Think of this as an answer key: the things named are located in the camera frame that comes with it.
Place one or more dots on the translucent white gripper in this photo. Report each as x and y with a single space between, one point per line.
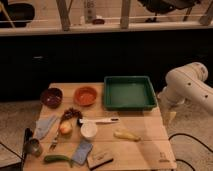
168 113

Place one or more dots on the yellow banana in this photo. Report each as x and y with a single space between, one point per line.
126 135

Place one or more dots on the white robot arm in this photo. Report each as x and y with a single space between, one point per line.
185 82

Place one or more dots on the orange red bowl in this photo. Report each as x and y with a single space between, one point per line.
85 96

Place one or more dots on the dark maroon bowl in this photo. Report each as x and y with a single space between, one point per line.
51 97

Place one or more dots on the green plastic tray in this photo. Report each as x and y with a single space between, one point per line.
128 93

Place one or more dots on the white cup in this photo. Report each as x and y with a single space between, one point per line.
89 130

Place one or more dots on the wooden brush block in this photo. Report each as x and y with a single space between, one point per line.
97 159

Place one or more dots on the blue sponge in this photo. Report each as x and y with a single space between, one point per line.
82 151

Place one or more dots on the bunch of dark grapes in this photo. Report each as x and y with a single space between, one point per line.
69 113

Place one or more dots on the black office chair background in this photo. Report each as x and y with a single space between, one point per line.
165 6

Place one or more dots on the metal fork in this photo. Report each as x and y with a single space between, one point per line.
54 141

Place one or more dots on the green cucumber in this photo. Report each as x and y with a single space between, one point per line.
57 158

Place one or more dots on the light blue cloth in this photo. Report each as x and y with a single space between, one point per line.
43 126

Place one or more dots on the metal ladle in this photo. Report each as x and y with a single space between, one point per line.
31 146

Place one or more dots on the black chair left background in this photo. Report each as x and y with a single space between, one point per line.
20 13

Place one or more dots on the white handled knife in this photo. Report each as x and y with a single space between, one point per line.
95 121

